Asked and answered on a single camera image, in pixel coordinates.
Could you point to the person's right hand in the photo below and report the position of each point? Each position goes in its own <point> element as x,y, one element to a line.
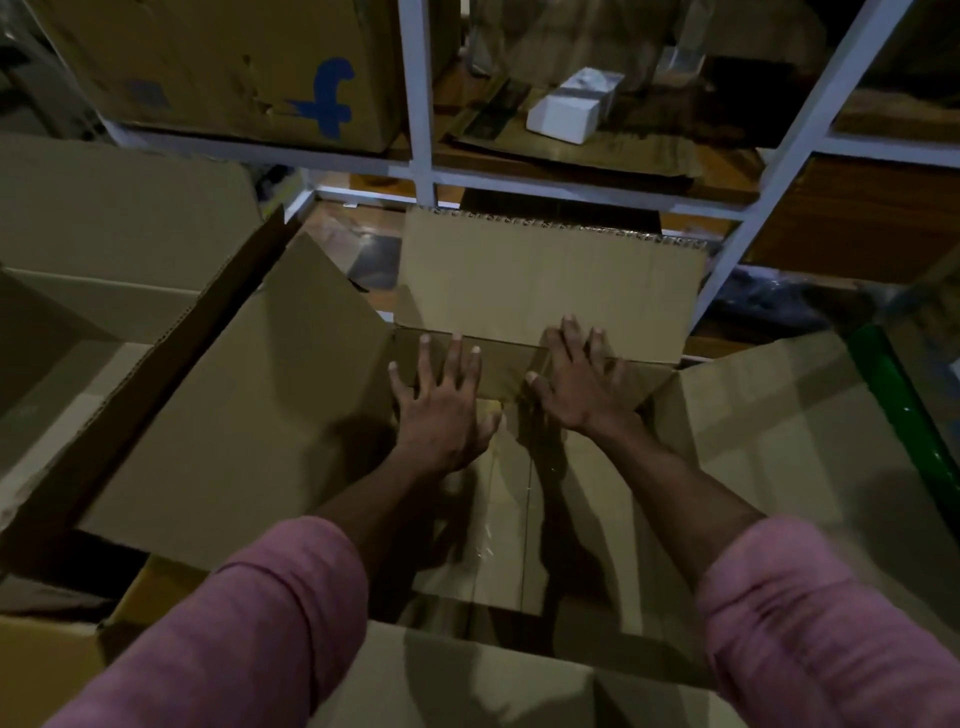
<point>581,397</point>

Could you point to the person's left hand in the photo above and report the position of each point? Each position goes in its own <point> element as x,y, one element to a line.
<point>439,420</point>

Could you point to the person's left little finger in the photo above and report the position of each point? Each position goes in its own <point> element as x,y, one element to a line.
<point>400,381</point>

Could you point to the person's right thumb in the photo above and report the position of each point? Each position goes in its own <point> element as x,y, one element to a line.
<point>541,386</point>

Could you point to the person's left middle finger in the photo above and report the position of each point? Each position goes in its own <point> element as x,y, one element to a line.
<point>454,360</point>

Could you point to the person's right little finger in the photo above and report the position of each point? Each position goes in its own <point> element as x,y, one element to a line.
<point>619,373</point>

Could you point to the person's left thumb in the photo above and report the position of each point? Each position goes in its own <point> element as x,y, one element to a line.
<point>495,425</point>

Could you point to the person's right middle finger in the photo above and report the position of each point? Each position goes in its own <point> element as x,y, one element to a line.
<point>575,341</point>

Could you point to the large cardboard box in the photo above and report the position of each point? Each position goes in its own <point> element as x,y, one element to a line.
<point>285,420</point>

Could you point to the person's left forearm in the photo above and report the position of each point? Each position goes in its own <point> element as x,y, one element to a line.
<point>247,622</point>

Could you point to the person's right forearm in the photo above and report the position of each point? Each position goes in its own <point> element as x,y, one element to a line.
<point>787,607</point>

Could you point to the dark plastic bag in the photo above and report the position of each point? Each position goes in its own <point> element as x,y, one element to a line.
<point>780,304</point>

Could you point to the flattened cardboard sheet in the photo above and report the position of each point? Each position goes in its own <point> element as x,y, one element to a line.
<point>637,150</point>

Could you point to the small white box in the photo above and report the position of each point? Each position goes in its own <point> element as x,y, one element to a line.
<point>566,116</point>

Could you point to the white metal shelf rack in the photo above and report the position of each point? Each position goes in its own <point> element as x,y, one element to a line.
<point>416,112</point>

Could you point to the green roll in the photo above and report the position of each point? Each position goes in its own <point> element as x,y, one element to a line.
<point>896,405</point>

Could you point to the plastic wrapped cardboard bundle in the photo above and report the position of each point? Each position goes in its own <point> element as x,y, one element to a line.
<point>585,34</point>

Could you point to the empty open cardboard box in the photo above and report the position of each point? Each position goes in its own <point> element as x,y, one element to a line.
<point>90,247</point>

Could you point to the cardboard box with blue print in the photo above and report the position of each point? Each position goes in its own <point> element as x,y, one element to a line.
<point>225,67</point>

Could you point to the yellowish cardboard box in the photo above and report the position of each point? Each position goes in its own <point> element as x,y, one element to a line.
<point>52,667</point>

